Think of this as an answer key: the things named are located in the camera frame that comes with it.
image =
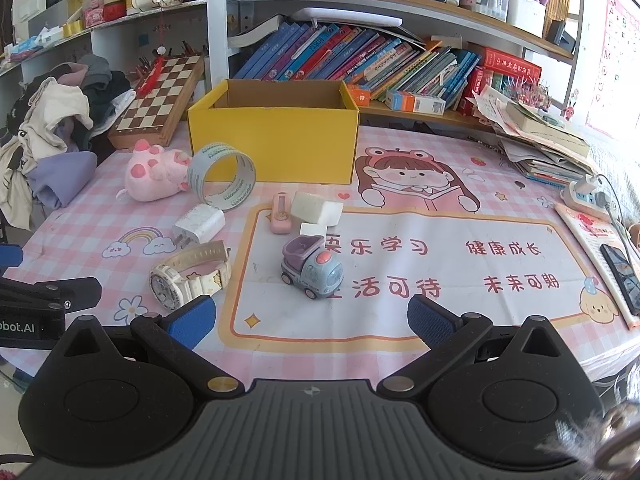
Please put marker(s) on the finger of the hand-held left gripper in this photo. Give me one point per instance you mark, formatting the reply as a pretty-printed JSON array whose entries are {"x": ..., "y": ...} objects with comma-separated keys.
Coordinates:
[
  {"x": 10, "y": 256},
  {"x": 50, "y": 290}
]

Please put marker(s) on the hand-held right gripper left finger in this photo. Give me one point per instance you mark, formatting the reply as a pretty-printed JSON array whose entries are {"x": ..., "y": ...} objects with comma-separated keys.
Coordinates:
[{"x": 192, "y": 321}]

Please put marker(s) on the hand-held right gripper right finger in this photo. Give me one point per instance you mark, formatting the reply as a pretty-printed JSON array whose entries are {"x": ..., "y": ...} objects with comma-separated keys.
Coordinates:
[{"x": 430, "y": 322}]

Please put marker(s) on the white wristwatch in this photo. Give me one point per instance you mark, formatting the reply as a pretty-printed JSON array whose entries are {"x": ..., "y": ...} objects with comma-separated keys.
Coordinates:
[{"x": 167, "y": 285}]

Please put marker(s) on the white charger plug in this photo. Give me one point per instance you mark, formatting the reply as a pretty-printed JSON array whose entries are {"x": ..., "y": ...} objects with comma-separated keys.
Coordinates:
[{"x": 200, "y": 222}]

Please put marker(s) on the blue purple toy truck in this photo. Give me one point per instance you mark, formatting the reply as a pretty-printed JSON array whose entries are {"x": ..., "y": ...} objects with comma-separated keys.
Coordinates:
[{"x": 312, "y": 267}]

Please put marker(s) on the clear tape roll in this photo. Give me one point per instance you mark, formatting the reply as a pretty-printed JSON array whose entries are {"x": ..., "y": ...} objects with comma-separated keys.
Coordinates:
[{"x": 198, "y": 177}]

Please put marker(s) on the small white block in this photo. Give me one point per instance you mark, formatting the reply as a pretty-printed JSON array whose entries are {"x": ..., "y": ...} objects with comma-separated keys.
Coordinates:
[{"x": 311, "y": 229}]

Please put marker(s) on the pink plush toy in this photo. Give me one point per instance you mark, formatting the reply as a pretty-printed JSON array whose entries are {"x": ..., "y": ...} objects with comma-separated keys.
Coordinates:
[{"x": 150, "y": 170}]

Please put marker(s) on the white foam block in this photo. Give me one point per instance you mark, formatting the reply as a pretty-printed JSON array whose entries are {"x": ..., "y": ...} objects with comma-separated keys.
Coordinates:
[{"x": 312, "y": 206}]

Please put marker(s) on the yellow cardboard box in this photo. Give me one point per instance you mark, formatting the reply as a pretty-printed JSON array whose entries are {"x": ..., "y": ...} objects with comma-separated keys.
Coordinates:
[{"x": 280, "y": 135}]

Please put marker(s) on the pink checkered desktop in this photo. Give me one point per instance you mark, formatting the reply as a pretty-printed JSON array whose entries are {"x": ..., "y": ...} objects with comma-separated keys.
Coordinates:
[{"x": 500, "y": 180}]

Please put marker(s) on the pile of clothes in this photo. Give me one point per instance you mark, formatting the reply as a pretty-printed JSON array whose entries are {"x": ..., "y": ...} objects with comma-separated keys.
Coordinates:
[{"x": 50, "y": 115}]

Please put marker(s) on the red white booklet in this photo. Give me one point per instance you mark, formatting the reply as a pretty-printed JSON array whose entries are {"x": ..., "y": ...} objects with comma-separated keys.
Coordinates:
[{"x": 590, "y": 230}]

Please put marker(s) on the white power strip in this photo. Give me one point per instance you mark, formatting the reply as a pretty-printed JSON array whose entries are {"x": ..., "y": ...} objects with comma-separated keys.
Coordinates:
[{"x": 580, "y": 198}]

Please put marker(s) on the black smartphone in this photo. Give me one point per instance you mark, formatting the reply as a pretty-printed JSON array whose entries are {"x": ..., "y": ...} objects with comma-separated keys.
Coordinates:
[{"x": 620, "y": 272}]

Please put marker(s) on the wooden chessboard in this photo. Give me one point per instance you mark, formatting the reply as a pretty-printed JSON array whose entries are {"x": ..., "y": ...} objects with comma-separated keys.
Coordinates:
[{"x": 160, "y": 100}]

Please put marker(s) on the stack of papers and books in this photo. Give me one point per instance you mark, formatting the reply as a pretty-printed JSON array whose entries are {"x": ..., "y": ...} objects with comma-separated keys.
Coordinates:
[{"x": 540, "y": 135}]

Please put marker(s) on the blue orange white carton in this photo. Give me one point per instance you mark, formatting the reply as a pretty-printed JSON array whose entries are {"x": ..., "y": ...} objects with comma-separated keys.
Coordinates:
[{"x": 415, "y": 102}]

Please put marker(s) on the red tassel ornament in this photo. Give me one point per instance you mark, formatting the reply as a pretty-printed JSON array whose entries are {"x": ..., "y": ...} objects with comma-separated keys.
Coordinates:
[{"x": 150, "y": 77}]

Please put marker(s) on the thick red dictionary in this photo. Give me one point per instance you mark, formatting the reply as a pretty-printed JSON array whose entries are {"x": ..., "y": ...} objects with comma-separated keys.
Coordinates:
[{"x": 510, "y": 65}]

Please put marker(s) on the white bookshelf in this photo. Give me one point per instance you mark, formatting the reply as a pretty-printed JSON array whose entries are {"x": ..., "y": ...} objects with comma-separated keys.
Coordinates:
[{"x": 216, "y": 35}]

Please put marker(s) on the row of colourful books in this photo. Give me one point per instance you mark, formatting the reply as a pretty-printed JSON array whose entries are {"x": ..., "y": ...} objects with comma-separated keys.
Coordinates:
[{"x": 325, "y": 55}]

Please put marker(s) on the thick paperback book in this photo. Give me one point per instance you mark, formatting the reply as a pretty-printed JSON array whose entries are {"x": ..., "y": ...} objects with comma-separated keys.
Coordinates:
[{"x": 260, "y": 31}]

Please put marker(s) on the white flat folder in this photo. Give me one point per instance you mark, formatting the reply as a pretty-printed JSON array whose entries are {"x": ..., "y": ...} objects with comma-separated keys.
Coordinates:
[{"x": 350, "y": 16}]

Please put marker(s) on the white storage box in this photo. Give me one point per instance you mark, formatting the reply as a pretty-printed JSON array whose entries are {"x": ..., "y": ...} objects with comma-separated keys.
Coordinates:
[{"x": 525, "y": 15}]

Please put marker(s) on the white wall plug adapter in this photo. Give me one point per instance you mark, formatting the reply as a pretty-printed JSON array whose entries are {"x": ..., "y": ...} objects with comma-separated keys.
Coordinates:
[{"x": 595, "y": 182}]

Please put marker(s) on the wall poster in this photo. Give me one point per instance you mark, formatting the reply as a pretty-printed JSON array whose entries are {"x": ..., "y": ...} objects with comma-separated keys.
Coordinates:
[{"x": 612, "y": 60}]

